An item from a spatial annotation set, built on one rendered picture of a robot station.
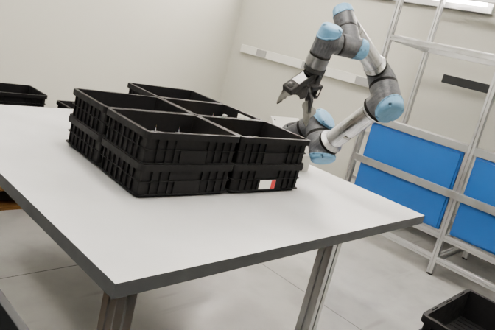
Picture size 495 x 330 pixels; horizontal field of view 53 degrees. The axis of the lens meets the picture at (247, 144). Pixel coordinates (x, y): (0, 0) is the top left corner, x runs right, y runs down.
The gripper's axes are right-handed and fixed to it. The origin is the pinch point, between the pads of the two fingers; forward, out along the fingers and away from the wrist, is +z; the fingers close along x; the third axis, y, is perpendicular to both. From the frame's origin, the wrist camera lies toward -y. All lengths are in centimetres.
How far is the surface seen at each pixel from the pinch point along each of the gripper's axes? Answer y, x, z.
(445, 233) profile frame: 182, -40, 100
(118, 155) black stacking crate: -51, 25, 25
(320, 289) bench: 3, -41, 53
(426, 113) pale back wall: 284, 45, 74
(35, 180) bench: -77, 29, 32
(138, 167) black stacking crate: -52, 12, 20
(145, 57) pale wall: 174, 298, 152
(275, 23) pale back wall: 301, 250, 89
